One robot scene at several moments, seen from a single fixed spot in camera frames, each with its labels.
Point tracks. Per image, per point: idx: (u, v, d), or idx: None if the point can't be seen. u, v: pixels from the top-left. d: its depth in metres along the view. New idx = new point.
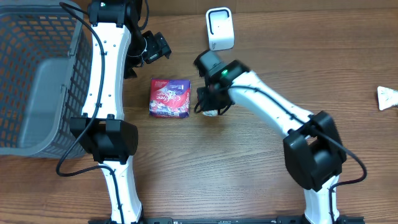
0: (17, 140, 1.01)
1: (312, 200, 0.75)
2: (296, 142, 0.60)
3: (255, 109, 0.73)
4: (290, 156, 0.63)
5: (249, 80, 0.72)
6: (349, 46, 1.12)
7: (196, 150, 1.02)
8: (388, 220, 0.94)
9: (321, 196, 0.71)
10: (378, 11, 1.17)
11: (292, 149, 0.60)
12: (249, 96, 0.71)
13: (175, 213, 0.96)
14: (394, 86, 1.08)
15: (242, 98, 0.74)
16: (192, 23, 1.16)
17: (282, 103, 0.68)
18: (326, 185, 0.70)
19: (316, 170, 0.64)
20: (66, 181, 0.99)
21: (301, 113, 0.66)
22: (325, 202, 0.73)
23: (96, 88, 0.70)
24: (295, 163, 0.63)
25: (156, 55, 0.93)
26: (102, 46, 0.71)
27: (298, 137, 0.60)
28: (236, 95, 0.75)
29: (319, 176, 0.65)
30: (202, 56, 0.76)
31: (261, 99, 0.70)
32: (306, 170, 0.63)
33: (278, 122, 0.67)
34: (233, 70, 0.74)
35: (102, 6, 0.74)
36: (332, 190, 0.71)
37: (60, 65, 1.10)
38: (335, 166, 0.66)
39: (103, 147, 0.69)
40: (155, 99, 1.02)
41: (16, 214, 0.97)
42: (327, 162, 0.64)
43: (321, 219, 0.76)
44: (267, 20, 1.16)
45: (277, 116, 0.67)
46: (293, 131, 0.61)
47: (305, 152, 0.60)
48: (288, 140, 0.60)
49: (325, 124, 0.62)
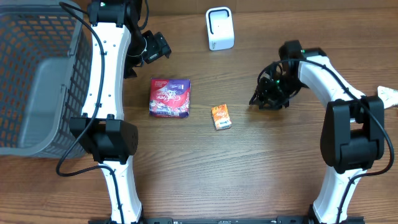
0: (17, 140, 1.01)
1: (328, 188, 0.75)
2: (338, 108, 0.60)
3: (314, 85, 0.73)
4: (328, 127, 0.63)
5: (321, 60, 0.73)
6: (349, 46, 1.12)
7: (196, 150, 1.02)
8: (388, 220, 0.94)
9: (339, 185, 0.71)
10: (379, 11, 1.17)
11: (333, 113, 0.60)
12: (315, 70, 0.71)
13: (175, 212, 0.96)
14: (394, 86, 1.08)
15: (306, 73, 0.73)
16: (192, 23, 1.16)
17: (342, 81, 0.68)
18: (349, 174, 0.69)
19: (347, 150, 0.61)
20: (66, 181, 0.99)
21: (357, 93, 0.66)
22: (341, 193, 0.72)
23: (96, 88, 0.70)
24: (329, 137, 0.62)
25: (156, 55, 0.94)
26: (101, 46, 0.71)
27: (344, 105, 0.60)
28: (303, 71, 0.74)
29: (349, 159, 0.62)
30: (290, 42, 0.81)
31: (324, 76, 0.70)
32: (337, 144, 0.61)
33: (333, 92, 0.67)
34: (311, 53, 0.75)
35: (101, 6, 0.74)
36: (352, 182, 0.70)
37: (60, 65, 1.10)
38: (369, 158, 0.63)
39: (103, 147, 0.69)
40: (155, 99, 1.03)
41: (16, 214, 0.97)
42: (362, 147, 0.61)
43: (326, 213, 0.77)
44: (267, 20, 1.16)
45: (333, 88, 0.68)
46: (340, 101, 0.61)
47: (342, 121, 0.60)
48: (333, 104, 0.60)
49: (374, 106, 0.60)
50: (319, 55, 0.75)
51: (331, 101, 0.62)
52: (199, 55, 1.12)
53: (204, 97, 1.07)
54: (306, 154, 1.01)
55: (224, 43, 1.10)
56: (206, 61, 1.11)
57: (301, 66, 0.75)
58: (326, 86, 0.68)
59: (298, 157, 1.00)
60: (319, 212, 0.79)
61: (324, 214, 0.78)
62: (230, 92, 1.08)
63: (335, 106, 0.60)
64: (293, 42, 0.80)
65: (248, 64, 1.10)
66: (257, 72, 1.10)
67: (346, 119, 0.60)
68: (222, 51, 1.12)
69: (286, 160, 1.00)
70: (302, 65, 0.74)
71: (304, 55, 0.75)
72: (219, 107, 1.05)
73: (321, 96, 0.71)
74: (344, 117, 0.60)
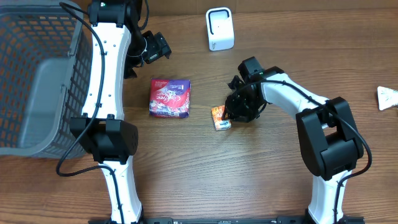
0: (17, 140, 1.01)
1: (319, 193, 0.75)
2: (307, 118, 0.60)
3: (280, 101, 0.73)
4: (303, 137, 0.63)
5: (280, 76, 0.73)
6: (349, 46, 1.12)
7: (196, 150, 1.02)
8: (388, 220, 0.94)
9: (329, 189, 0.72)
10: (378, 11, 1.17)
11: (303, 124, 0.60)
12: (277, 88, 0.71)
13: (175, 213, 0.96)
14: (394, 86, 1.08)
15: (270, 91, 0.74)
16: (192, 23, 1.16)
17: (305, 91, 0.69)
18: (337, 178, 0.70)
19: (329, 157, 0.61)
20: (66, 181, 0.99)
21: (321, 99, 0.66)
22: (333, 196, 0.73)
23: (96, 88, 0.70)
24: (308, 147, 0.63)
25: (156, 55, 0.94)
26: (102, 46, 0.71)
27: (311, 114, 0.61)
28: (267, 91, 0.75)
29: (333, 165, 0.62)
30: (246, 61, 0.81)
31: (287, 90, 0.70)
32: (317, 154, 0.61)
33: (298, 104, 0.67)
34: (269, 73, 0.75)
35: (102, 6, 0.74)
36: (341, 184, 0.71)
37: (60, 65, 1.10)
38: (350, 159, 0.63)
39: (103, 147, 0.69)
40: (155, 99, 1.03)
41: (16, 214, 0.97)
42: (341, 150, 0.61)
43: (323, 216, 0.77)
44: (267, 20, 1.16)
45: (297, 99, 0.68)
46: (308, 110, 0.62)
47: (314, 129, 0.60)
48: (301, 115, 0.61)
49: (341, 109, 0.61)
50: (277, 73, 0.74)
51: (298, 113, 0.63)
52: (199, 55, 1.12)
53: (204, 98, 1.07)
54: None
55: (224, 44, 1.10)
56: (206, 61, 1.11)
57: (263, 86, 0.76)
58: (291, 99, 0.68)
59: (298, 157, 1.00)
60: (316, 216, 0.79)
61: (322, 218, 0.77)
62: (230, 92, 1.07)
63: (304, 117, 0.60)
64: (250, 59, 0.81)
65: None
66: None
67: (318, 127, 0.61)
68: (222, 51, 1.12)
69: (286, 160, 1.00)
70: (265, 86, 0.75)
71: (262, 76, 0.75)
72: (219, 108, 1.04)
73: (288, 109, 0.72)
74: (315, 125, 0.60)
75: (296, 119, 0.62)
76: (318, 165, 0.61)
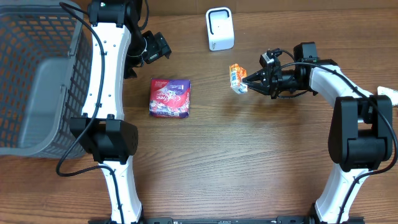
0: (17, 140, 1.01)
1: (333, 188, 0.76)
2: (346, 103, 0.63)
3: (324, 89, 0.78)
4: (336, 122, 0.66)
5: (333, 66, 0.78)
6: (349, 46, 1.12)
7: (196, 150, 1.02)
8: (388, 220, 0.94)
9: (343, 183, 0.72)
10: (378, 11, 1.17)
11: (341, 106, 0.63)
12: (326, 74, 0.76)
13: (175, 213, 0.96)
14: (394, 86, 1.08)
15: (318, 78, 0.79)
16: (192, 23, 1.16)
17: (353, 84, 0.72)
18: (354, 173, 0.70)
19: (355, 146, 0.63)
20: (66, 181, 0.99)
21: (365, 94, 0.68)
22: (344, 192, 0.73)
23: (96, 88, 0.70)
24: (337, 132, 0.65)
25: (156, 55, 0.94)
26: (102, 46, 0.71)
27: (352, 101, 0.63)
28: (316, 77, 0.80)
29: (356, 156, 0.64)
30: (305, 45, 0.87)
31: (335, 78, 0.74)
32: (344, 139, 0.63)
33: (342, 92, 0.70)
34: (324, 61, 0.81)
35: (101, 6, 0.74)
36: (357, 181, 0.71)
37: (60, 65, 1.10)
38: (375, 157, 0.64)
39: (103, 147, 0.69)
40: (155, 99, 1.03)
41: (16, 214, 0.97)
42: (368, 145, 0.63)
43: (328, 212, 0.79)
44: (267, 20, 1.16)
45: (342, 88, 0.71)
46: (350, 97, 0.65)
47: (349, 116, 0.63)
48: (341, 99, 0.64)
49: (382, 105, 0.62)
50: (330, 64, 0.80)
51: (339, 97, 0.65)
52: (199, 55, 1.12)
53: (204, 97, 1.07)
54: (307, 154, 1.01)
55: (224, 44, 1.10)
56: (206, 61, 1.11)
57: (313, 73, 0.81)
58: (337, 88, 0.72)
59: (298, 157, 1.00)
60: (321, 211, 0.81)
61: (326, 214, 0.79)
62: (230, 92, 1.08)
63: (343, 101, 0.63)
64: (309, 45, 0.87)
65: (247, 65, 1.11)
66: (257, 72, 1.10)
67: (354, 114, 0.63)
68: (222, 51, 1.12)
69: (286, 160, 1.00)
70: (316, 73, 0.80)
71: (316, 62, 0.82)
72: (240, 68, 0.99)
73: (331, 97, 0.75)
74: (351, 112, 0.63)
75: (336, 101, 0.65)
76: (341, 152, 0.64)
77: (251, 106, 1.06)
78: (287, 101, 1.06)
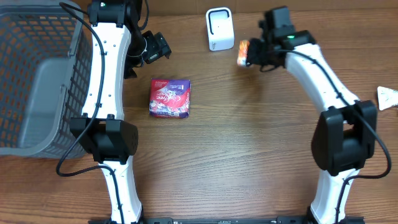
0: (17, 140, 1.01)
1: (324, 191, 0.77)
2: (331, 120, 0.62)
3: (304, 80, 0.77)
4: (320, 135, 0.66)
5: (312, 53, 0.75)
6: (349, 46, 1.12)
7: (197, 150, 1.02)
8: (388, 220, 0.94)
9: (334, 186, 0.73)
10: (378, 11, 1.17)
11: (327, 125, 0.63)
12: (306, 66, 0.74)
13: (175, 213, 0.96)
14: (394, 86, 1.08)
15: (295, 65, 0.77)
16: (192, 23, 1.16)
17: (335, 83, 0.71)
18: (343, 175, 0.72)
19: (339, 155, 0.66)
20: (66, 181, 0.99)
21: (349, 99, 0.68)
22: (336, 194, 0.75)
23: (96, 88, 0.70)
24: (322, 145, 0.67)
25: (156, 55, 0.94)
26: (102, 46, 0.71)
27: (336, 116, 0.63)
28: (292, 61, 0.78)
29: (341, 163, 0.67)
30: (276, 11, 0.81)
31: (315, 72, 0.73)
32: (330, 153, 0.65)
33: (324, 96, 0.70)
34: (300, 38, 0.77)
35: (101, 6, 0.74)
36: (347, 182, 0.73)
37: (60, 65, 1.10)
38: (360, 158, 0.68)
39: (103, 147, 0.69)
40: (155, 99, 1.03)
41: (16, 214, 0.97)
42: (352, 151, 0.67)
43: (324, 214, 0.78)
44: None
45: (324, 91, 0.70)
46: (333, 110, 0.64)
47: (334, 132, 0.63)
48: (326, 116, 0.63)
49: (368, 112, 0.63)
50: (307, 42, 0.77)
51: (323, 111, 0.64)
52: (199, 55, 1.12)
53: (204, 97, 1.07)
54: (307, 154, 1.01)
55: (225, 44, 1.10)
56: (206, 61, 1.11)
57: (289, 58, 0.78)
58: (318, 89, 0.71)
59: (299, 157, 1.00)
60: (318, 214, 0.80)
61: (323, 216, 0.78)
62: (230, 92, 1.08)
63: (329, 118, 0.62)
64: (280, 11, 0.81)
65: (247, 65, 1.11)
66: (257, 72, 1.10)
67: (339, 129, 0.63)
68: (222, 51, 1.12)
69: (286, 160, 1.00)
70: (290, 56, 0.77)
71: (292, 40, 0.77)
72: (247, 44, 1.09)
73: (311, 92, 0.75)
74: (337, 128, 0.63)
75: (319, 117, 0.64)
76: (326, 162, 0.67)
77: (251, 107, 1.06)
78: (287, 101, 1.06)
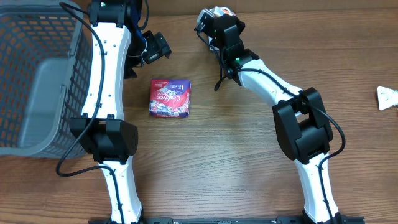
0: (17, 140, 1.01)
1: (306, 185, 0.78)
2: (282, 110, 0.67)
3: (257, 89, 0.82)
4: (280, 128, 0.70)
5: (256, 64, 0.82)
6: (349, 46, 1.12)
7: (196, 150, 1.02)
8: (388, 220, 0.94)
9: (312, 176, 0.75)
10: (378, 11, 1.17)
11: (279, 116, 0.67)
12: (253, 76, 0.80)
13: (175, 213, 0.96)
14: (394, 86, 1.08)
15: (246, 78, 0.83)
16: (192, 23, 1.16)
17: (280, 81, 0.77)
18: (316, 162, 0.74)
19: (301, 142, 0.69)
20: (66, 181, 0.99)
21: (294, 90, 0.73)
22: (316, 184, 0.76)
23: (96, 88, 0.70)
24: (283, 136, 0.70)
25: (156, 55, 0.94)
26: (102, 46, 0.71)
27: (285, 106, 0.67)
28: (244, 77, 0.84)
29: (306, 149, 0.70)
30: (226, 30, 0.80)
31: (262, 78, 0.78)
32: (291, 141, 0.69)
33: (273, 96, 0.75)
34: (245, 59, 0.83)
35: (102, 6, 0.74)
36: (321, 168, 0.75)
37: (60, 65, 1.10)
38: (321, 141, 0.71)
39: (103, 147, 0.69)
40: (155, 99, 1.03)
41: (16, 214, 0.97)
42: (312, 135, 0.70)
43: (316, 210, 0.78)
44: (267, 20, 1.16)
45: (273, 91, 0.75)
46: (282, 102, 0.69)
47: (288, 121, 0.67)
48: (277, 107, 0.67)
49: (313, 98, 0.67)
50: (253, 60, 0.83)
51: (274, 106, 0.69)
52: (199, 55, 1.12)
53: (204, 97, 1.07)
54: None
55: None
56: (206, 61, 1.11)
57: (240, 75, 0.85)
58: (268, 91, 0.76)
59: None
60: (311, 213, 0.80)
61: (316, 212, 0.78)
62: (229, 91, 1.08)
63: (278, 109, 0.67)
64: (231, 29, 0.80)
65: None
66: None
67: (291, 118, 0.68)
68: None
69: (286, 160, 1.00)
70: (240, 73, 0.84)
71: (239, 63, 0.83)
72: None
73: (265, 98, 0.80)
74: (289, 117, 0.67)
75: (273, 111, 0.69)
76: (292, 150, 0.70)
77: (250, 106, 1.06)
78: None
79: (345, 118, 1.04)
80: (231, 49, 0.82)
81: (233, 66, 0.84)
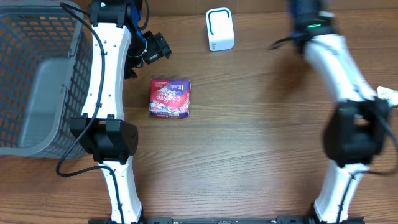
0: (17, 140, 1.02)
1: (329, 185, 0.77)
2: (346, 110, 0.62)
3: (321, 69, 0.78)
4: (334, 124, 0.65)
5: (333, 42, 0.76)
6: (349, 47, 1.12)
7: (196, 150, 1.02)
8: (388, 220, 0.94)
9: (341, 181, 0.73)
10: (378, 12, 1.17)
11: (341, 114, 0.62)
12: (322, 53, 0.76)
13: (175, 213, 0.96)
14: (394, 86, 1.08)
15: (314, 53, 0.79)
16: (192, 23, 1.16)
17: (354, 76, 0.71)
18: (351, 170, 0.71)
19: (349, 147, 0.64)
20: (66, 181, 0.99)
21: (367, 94, 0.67)
22: (341, 190, 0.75)
23: (96, 88, 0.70)
24: (333, 132, 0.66)
25: (156, 56, 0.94)
26: (102, 46, 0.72)
27: (351, 106, 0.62)
28: (311, 50, 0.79)
29: (350, 155, 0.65)
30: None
31: (334, 61, 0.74)
32: (339, 142, 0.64)
33: (339, 87, 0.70)
34: (321, 28, 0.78)
35: (102, 6, 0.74)
36: (354, 178, 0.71)
37: (60, 65, 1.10)
38: (370, 153, 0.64)
39: (103, 147, 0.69)
40: (155, 99, 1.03)
41: (16, 214, 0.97)
42: (362, 145, 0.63)
43: (326, 210, 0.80)
44: (267, 20, 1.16)
45: (342, 83, 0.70)
46: (349, 101, 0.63)
47: (346, 122, 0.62)
48: (342, 104, 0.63)
49: (384, 107, 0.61)
50: (334, 33, 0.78)
51: (339, 102, 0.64)
52: (199, 56, 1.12)
53: (204, 97, 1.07)
54: (307, 154, 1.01)
55: (224, 44, 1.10)
56: (206, 61, 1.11)
57: (310, 46, 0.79)
58: (335, 80, 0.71)
59: (298, 157, 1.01)
60: (320, 210, 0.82)
61: (325, 213, 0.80)
62: (230, 92, 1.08)
63: (344, 107, 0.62)
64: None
65: (247, 65, 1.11)
66: (257, 73, 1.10)
67: (351, 120, 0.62)
68: (222, 51, 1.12)
69: (286, 160, 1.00)
70: (311, 46, 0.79)
71: (312, 30, 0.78)
72: None
73: (328, 81, 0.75)
74: (349, 118, 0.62)
75: (337, 106, 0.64)
76: (335, 150, 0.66)
77: (250, 107, 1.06)
78: (286, 102, 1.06)
79: None
80: (305, 14, 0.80)
81: (305, 30, 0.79)
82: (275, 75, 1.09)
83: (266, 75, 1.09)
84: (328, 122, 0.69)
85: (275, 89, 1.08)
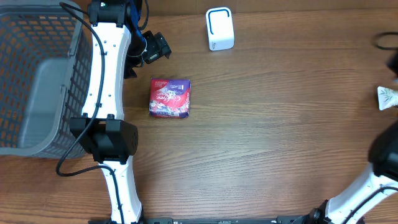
0: (17, 140, 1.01)
1: (355, 186, 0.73)
2: None
3: None
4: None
5: None
6: (349, 46, 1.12)
7: (197, 150, 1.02)
8: (388, 219, 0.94)
9: (367, 186, 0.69)
10: (378, 11, 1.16)
11: None
12: None
13: (175, 213, 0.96)
14: (394, 86, 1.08)
15: None
16: (192, 23, 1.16)
17: None
18: (384, 182, 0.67)
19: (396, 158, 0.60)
20: (66, 181, 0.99)
21: None
22: (362, 196, 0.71)
23: (96, 88, 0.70)
24: (391, 135, 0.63)
25: (156, 55, 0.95)
26: (102, 46, 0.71)
27: None
28: None
29: (391, 166, 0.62)
30: None
31: None
32: (392, 148, 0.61)
33: None
34: None
35: (102, 6, 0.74)
36: (382, 191, 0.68)
37: (60, 65, 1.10)
38: None
39: (103, 147, 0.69)
40: (155, 99, 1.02)
41: (16, 214, 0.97)
42: None
43: (337, 210, 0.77)
44: (267, 20, 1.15)
45: None
46: None
47: None
48: None
49: None
50: None
51: None
52: (199, 55, 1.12)
53: (204, 97, 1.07)
54: (307, 154, 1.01)
55: (224, 43, 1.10)
56: (206, 61, 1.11)
57: None
58: None
59: (298, 157, 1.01)
60: (331, 208, 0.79)
61: (334, 211, 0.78)
62: (230, 91, 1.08)
63: None
64: None
65: (248, 65, 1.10)
66: (258, 73, 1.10)
67: None
68: (222, 51, 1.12)
69: (286, 160, 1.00)
70: None
71: None
72: None
73: None
74: None
75: None
76: (382, 152, 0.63)
77: (250, 107, 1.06)
78: (286, 101, 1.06)
79: (345, 119, 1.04)
80: None
81: None
82: (275, 74, 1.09)
83: (266, 74, 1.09)
84: (392, 127, 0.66)
85: (275, 89, 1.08)
